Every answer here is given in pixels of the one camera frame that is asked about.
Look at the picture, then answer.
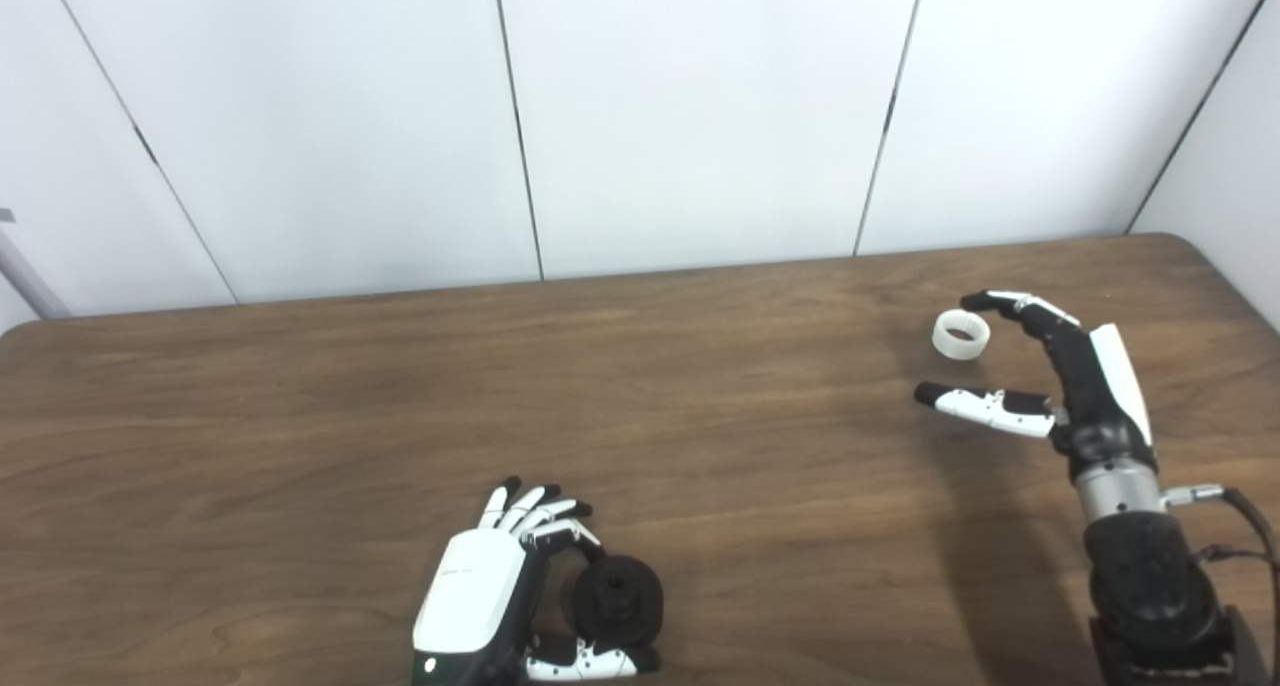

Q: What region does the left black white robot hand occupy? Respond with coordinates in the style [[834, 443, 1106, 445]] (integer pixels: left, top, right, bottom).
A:
[[410, 476, 661, 686]]

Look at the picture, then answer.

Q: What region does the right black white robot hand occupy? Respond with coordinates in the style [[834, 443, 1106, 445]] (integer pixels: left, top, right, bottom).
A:
[[913, 289, 1161, 482]]

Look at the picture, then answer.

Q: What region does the round black plastic part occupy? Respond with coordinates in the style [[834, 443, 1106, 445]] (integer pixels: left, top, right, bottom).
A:
[[570, 555, 665, 652]]

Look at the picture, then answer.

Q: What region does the white plastic ring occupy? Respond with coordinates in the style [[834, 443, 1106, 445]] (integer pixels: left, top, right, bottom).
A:
[[932, 308, 992, 362]]

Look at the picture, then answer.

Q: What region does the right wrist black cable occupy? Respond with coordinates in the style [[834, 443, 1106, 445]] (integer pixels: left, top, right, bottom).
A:
[[1165, 483, 1280, 686]]

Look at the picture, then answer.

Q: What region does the grey wall corner post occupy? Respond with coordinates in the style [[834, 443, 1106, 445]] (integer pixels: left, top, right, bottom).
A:
[[0, 209, 72, 321]]

